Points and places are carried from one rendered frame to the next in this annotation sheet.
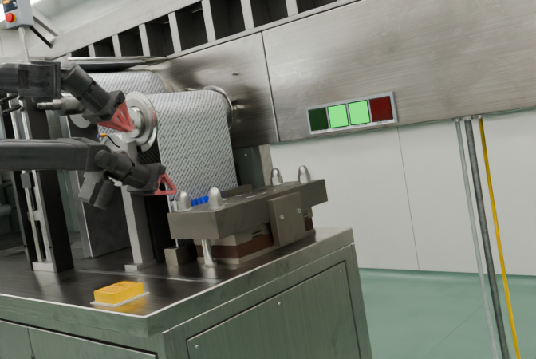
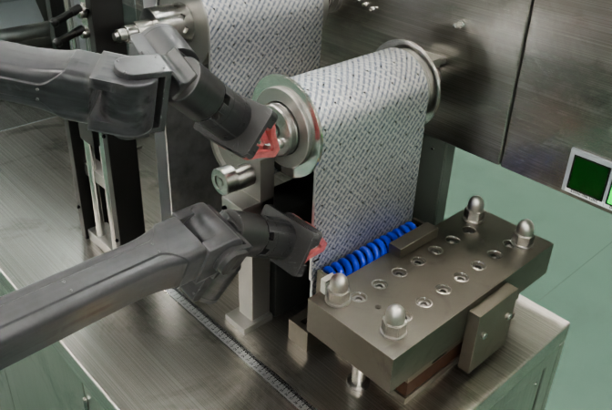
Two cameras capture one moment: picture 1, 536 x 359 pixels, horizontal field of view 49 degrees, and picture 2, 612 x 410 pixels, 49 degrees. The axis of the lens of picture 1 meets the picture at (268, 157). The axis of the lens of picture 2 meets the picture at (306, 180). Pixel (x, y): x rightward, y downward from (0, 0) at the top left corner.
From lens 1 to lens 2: 77 cm
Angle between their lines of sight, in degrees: 27
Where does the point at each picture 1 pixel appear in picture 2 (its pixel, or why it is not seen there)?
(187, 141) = (358, 166)
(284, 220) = (484, 337)
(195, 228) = (352, 352)
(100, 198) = (211, 291)
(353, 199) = not seen: hidden behind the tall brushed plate
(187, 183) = (343, 229)
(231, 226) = (410, 369)
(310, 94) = (590, 132)
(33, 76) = (117, 103)
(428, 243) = not seen: hidden behind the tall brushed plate
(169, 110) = (343, 121)
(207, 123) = (396, 128)
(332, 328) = not seen: outside the picture
